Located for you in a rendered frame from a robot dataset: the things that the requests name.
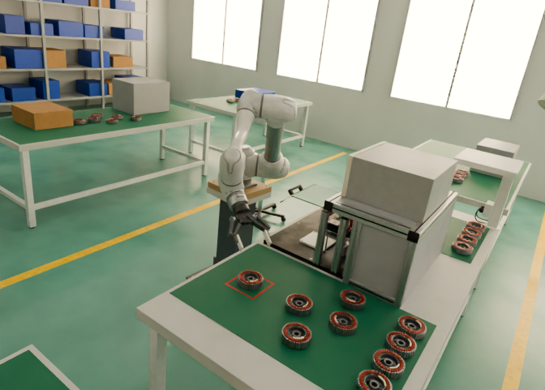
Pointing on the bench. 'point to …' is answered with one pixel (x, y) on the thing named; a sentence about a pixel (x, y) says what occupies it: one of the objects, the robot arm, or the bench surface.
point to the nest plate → (315, 240)
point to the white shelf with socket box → (487, 163)
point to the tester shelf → (374, 216)
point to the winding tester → (399, 179)
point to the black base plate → (287, 236)
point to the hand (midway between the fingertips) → (255, 245)
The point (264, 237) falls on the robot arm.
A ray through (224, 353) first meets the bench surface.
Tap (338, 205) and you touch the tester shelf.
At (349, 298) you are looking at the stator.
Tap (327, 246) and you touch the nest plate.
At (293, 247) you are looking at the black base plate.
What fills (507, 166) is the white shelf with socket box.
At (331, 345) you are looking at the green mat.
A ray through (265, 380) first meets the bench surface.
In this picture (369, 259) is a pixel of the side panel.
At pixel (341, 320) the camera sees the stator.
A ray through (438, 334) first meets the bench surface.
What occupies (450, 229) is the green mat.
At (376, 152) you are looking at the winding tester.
